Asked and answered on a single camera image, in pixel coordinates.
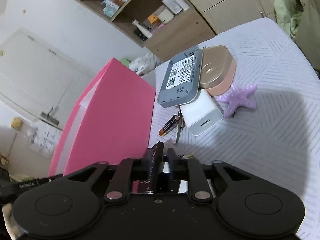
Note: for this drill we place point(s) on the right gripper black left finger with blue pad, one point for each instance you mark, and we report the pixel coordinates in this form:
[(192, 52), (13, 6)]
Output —
[(119, 187)]

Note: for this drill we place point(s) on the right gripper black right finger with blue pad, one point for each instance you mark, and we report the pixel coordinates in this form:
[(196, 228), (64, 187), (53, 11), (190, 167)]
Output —
[(191, 171)]

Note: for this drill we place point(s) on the black phone battery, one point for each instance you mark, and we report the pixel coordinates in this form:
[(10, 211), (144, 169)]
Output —
[(152, 161)]

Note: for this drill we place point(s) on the black gold AA battery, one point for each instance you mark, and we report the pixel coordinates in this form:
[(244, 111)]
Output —
[(171, 123)]

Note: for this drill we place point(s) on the pink cardboard box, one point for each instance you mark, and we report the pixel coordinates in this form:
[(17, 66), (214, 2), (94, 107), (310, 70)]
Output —
[(110, 121)]

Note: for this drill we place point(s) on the white usb charger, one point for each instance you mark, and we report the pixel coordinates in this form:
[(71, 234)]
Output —
[(201, 114)]

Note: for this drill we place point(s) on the white tote bag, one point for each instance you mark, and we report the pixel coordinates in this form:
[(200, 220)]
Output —
[(42, 142)]

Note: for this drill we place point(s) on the purple starfish toy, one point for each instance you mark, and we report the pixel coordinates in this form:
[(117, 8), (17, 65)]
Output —
[(238, 97)]

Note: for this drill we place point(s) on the grey router device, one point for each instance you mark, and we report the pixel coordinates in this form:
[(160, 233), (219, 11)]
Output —
[(181, 81)]

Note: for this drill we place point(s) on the pink beige lidded container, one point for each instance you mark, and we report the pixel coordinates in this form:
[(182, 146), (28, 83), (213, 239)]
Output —
[(218, 70)]

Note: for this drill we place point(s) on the white door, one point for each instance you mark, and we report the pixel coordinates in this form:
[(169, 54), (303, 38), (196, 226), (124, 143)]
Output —
[(39, 81)]

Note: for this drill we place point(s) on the white spray bottle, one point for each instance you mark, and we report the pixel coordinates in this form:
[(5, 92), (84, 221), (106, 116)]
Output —
[(143, 29)]

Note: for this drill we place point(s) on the white jar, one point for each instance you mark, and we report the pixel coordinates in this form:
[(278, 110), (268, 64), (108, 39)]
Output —
[(164, 14)]

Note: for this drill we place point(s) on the wooden shelf unit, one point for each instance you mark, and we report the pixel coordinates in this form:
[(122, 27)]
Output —
[(187, 29)]

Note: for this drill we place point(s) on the light green cloth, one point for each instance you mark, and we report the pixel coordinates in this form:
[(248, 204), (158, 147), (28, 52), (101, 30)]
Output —
[(288, 16)]

